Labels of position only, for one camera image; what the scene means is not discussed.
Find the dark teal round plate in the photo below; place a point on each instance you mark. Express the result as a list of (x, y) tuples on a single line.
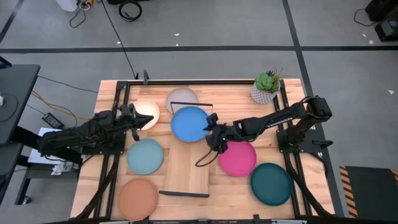
[(271, 184)]

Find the blue round plate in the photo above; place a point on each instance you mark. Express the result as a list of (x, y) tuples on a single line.
[(188, 124)]

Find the white patterned plant pot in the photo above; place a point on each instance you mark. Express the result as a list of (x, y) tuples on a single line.
[(261, 96)]

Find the crumpled clear plastic bag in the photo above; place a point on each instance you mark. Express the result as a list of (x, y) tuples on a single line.
[(63, 168)]

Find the green succulent plant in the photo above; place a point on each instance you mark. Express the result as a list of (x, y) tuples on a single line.
[(264, 81)]

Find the black equipment case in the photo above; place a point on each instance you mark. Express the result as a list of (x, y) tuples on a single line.
[(387, 31), (382, 9)]

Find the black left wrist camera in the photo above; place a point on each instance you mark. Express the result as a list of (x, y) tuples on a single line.
[(126, 109)]

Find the magenta pink round plate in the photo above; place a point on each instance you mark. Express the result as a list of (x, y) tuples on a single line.
[(237, 160)]

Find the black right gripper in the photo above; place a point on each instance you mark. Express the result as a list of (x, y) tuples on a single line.
[(221, 137)]

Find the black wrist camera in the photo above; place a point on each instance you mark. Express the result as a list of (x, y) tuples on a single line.
[(126, 109), (212, 119)]

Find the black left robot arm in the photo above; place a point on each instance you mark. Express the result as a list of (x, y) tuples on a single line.
[(77, 137)]

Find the black mat with hazard stripes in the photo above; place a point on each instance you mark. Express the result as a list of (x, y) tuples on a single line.
[(370, 189)]

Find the black table rig frame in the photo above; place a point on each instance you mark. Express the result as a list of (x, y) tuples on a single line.
[(186, 82)]

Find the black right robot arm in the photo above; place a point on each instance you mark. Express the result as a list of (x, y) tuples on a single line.
[(267, 123)]

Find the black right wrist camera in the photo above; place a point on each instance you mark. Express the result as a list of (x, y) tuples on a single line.
[(212, 119)]

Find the beige grey round plate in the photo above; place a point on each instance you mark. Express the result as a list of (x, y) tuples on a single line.
[(182, 95)]

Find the black desk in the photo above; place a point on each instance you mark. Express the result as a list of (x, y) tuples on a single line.
[(15, 102)]

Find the terracotta orange round plate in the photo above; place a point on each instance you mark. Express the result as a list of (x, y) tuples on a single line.
[(137, 199)]

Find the pale blue-green round plate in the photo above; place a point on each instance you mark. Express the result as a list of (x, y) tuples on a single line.
[(145, 156)]

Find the white plastic container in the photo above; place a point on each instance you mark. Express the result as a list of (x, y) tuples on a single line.
[(66, 4)]

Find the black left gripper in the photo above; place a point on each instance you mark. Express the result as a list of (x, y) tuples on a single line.
[(129, 122)]

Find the wooden shelf with black frame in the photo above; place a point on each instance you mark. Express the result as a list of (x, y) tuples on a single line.
[(186, 168)]

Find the white paper sheet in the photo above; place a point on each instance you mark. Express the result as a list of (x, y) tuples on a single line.
[(35, 157)]

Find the black power adapter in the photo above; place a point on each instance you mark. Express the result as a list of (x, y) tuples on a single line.
[(53, 120)]

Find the cream round plate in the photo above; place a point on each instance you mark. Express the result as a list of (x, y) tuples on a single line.
[(150, 109)]

